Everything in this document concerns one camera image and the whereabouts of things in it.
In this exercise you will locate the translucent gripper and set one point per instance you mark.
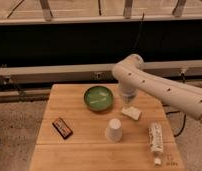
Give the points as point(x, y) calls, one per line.
point(128, 102)

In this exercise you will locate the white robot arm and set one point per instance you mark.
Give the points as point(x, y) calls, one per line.
point(131, 77)

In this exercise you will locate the green bowl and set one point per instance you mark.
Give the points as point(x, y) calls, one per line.
point(98, 98)

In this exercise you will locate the white paper cup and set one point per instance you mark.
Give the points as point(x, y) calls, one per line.
point(113, 131)

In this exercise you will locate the white toothpaste tube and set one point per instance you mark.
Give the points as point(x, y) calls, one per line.
point(156, 142)

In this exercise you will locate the wooden table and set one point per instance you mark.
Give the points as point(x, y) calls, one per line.
point(87, 149)

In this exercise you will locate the dark candy bar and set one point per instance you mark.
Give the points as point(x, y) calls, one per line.
point(62, 128)

